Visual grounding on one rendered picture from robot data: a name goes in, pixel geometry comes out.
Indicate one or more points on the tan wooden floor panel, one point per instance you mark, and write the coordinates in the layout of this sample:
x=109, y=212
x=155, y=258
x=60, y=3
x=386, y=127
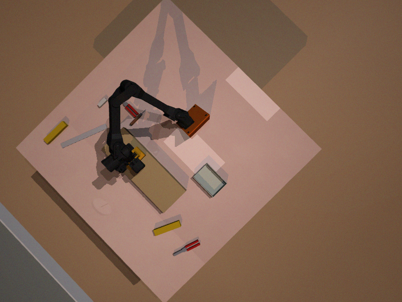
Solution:
x=154, y=180

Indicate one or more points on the grey flat bar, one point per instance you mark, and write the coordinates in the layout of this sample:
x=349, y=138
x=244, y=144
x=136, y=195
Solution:
x=84, y=135

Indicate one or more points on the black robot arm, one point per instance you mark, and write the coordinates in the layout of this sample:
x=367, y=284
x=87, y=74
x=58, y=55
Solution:
x=118, y=151

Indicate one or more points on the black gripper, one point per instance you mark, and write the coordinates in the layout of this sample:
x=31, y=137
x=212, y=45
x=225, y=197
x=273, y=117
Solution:
x=136, y=164

